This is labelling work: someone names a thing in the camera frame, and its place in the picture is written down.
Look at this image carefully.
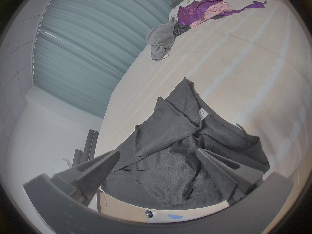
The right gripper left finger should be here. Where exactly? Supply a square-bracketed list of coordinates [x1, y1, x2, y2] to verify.
[52, 150, 120, 206]

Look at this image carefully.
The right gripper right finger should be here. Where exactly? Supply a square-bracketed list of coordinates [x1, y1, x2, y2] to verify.
[196, 148, 264, 202]

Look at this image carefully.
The black T-shirt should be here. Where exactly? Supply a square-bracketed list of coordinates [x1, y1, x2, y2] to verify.
[101, 77, 270, 210]

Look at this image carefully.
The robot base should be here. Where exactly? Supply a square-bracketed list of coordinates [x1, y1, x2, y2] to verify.
[145, 207, 212, 223]

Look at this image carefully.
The bed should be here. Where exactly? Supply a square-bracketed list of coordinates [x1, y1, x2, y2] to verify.
[94, 0, 310, 214]

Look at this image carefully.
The dark grey dressing table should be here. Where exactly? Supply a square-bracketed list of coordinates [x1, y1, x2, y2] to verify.
[73, 149, 84, 166]

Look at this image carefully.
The black chest of drawers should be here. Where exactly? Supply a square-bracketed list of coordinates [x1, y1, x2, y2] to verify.
[84, 129, 100, 161]

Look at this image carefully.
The blue-green curtain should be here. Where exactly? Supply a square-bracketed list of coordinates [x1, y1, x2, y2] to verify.
[32, 31, 128, 119]
[39, 0, 172, 75]

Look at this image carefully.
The black shiny garment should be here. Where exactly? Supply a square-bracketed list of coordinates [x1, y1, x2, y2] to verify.
[173, 25, 190, 36]

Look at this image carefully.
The grey garment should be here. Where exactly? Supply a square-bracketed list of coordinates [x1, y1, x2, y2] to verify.
[146, 17, 177, 60]

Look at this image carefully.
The pink garment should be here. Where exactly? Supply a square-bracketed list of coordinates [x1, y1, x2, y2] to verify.
[189, 2, 234, 29]

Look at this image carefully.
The purple garment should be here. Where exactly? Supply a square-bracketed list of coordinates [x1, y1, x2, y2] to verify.
[177, 0, 267, 26]

